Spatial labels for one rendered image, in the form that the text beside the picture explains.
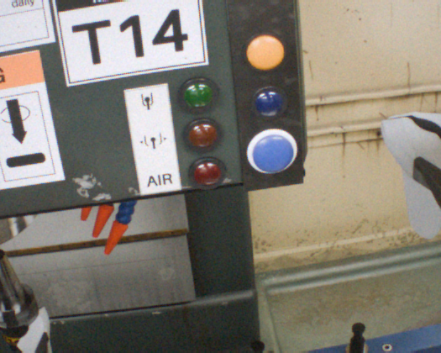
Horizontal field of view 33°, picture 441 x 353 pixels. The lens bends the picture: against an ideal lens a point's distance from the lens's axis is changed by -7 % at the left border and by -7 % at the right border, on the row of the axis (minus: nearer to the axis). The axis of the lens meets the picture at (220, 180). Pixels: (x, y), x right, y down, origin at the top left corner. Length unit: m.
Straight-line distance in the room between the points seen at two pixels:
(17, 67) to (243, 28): 0.16
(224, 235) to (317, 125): 0.44
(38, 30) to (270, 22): 0.16
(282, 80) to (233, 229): 0.93
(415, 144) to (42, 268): 1.11
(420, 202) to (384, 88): 1.36
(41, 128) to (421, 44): 1.31
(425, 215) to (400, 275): 1.60
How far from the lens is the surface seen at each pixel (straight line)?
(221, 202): 1.41
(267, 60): 0.52
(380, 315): 1.91
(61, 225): 1.38
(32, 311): 0.92
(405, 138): 0.42
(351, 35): 1.70
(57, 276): 1.46
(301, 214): 1.91
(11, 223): 0.77
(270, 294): 1.97
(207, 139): 0.55
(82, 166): 0.56
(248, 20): 0.52
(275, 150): 0.56
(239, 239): 1.47
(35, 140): 0.55
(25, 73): 0.53
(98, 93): 0.53
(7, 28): 0.52
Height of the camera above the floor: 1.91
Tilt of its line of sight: 33 degrees down
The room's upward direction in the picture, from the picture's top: 6 degrees counter-clockwise
